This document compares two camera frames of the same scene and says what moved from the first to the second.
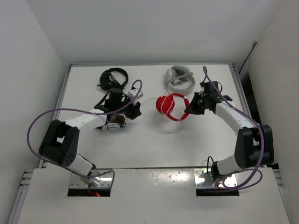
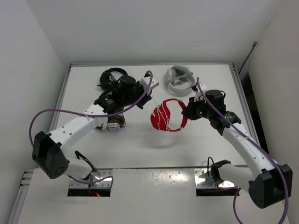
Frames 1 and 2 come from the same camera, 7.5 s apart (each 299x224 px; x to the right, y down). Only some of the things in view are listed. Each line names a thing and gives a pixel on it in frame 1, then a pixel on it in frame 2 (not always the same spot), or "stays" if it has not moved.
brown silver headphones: [114, 122] stays
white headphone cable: [161, 104] -> [158, 108]
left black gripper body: [130, 111] -> [139, 104]
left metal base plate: [106, 182] stays
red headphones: [165, 104] -> [160, 115]
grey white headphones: [180, 79] stays
